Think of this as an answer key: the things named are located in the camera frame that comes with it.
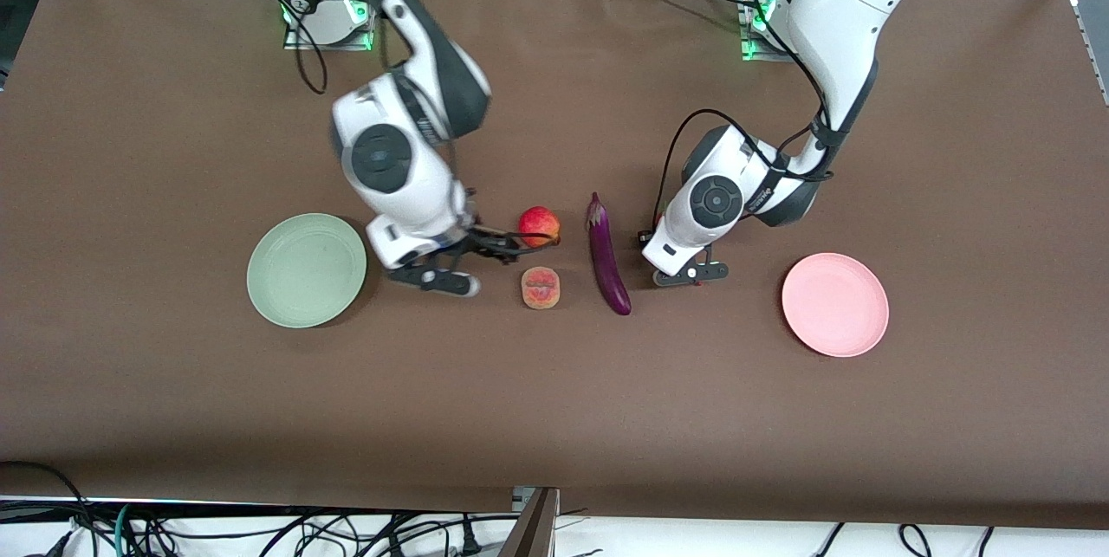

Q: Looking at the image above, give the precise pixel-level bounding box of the red pomegranate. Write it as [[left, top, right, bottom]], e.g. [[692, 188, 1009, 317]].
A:
[[517, 205, 561, 249]]

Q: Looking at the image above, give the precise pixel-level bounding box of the purple eggplant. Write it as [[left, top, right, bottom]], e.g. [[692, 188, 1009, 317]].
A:
[[586, 191, 632, 316]]

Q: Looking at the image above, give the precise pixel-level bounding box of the halved peach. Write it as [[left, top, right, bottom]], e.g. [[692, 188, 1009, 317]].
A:
[[521, 266, 561, 311]]

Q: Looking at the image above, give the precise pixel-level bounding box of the light green plate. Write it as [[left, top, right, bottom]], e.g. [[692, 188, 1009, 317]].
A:
[[246, 212, 368, 330]]

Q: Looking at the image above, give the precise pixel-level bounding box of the brown table cloth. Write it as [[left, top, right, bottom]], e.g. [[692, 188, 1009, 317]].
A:
[[0, 0, 1109, 532]]

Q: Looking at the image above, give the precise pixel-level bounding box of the pink plate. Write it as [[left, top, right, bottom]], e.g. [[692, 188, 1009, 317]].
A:
[[781, 252, 891, 359]]

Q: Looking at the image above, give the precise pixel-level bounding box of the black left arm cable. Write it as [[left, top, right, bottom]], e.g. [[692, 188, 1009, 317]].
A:
[[651, 0, 834, 234]]

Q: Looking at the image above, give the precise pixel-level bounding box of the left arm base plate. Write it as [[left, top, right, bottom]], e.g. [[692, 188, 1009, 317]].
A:
[[740, 0, 802, 65]]

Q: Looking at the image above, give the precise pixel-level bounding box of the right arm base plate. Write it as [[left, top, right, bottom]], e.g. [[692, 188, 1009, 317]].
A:
[[282, 0, 376, 52]]

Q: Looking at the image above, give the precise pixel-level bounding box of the grey metal post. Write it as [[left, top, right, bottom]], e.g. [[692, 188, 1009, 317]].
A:
[[498, 486, 561, 557]]

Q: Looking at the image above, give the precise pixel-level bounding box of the black looped floor cable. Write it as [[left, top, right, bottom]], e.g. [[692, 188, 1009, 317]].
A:
[[0, 460, 98, 557]]

